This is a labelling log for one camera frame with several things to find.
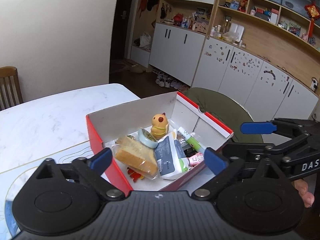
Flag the red cardboard shoe box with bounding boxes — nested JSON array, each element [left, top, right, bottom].
[[86, 91, 234, 192]]

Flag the olive green jacket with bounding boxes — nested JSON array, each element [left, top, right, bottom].
[[184, 87, 263, 143]]

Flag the cotton swab packet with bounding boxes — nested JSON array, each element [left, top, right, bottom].
[[172, 126, 198, 145]]

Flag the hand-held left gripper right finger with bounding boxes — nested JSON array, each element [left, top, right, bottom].
[[191, 148, 294, 200]]

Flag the green round tin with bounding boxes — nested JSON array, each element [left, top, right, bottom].
[[137, 127, 159, 148]]

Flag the orange capybara toy figure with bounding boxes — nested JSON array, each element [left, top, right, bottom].
[[150, 113, 170, 140]]

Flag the white bench cabinet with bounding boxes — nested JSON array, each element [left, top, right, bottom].
[[130, 45, 150, 68]]

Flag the brown wooden chair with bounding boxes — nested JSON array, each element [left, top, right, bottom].
[[0, 66, 23, 112]]

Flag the pink labelled packet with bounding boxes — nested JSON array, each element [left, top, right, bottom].
[[187, 152, 206, 168]]

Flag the red knot ornament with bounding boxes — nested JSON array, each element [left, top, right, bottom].
[[304, 2, 320, 38]]

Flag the person's right hand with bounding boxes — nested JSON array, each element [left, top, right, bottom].
[[294, 179, 315, 208]]

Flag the green white tube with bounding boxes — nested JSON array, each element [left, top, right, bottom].
[[185, 135, 208, 153]]

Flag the crumpled plastic bag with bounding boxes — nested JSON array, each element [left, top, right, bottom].
[[222, 31, 240, 43]]

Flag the orange red small toy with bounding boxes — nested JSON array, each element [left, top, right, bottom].
[[126, 166, 144, 182]]

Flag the row of shoes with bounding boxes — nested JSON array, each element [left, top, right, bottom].
[[155, 71, 190, 92]]

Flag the black hanging bag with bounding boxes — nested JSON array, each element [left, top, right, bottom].
[[147, 0, 160, 12]]

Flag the white base cabinets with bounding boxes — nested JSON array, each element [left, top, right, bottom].
[[149, 22, 206, 87]]

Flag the beige slippers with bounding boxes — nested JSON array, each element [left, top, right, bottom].
[[127, 64, 147, 74]]

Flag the patterned door mat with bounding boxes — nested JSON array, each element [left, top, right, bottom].
[[110, 59, 130, 74]]

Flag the dark entrance door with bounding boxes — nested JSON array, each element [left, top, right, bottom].
[[109, 0, 137, 84]]

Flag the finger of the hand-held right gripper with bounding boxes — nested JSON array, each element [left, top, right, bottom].
[[240, 118, 315, 140], [222, 143, 283, 165]]

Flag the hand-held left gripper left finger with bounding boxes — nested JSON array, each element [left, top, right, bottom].
[[34, 148, 125, 200]]

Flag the bagged bread slice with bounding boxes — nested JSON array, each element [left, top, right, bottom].
[[114, 135, 159, 179]]

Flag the white tote bag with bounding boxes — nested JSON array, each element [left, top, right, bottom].
[[139, 32, 152, 48]]

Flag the stickered white cabinets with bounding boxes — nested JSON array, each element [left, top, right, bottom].
[[191, 37, 320, 120]]

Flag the light blue table mat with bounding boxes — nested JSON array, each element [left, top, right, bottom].
[[0, 140, 118, 240]]

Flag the dark blue white packet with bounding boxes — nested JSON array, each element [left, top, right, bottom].
[[154, 134, 190, 180]]

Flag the red hanging coat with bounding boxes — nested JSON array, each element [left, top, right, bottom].
[[139, 0, 148, 18]]

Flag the wooden open shelf unit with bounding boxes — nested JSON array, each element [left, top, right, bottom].
[[205, 0, 320, 90]]

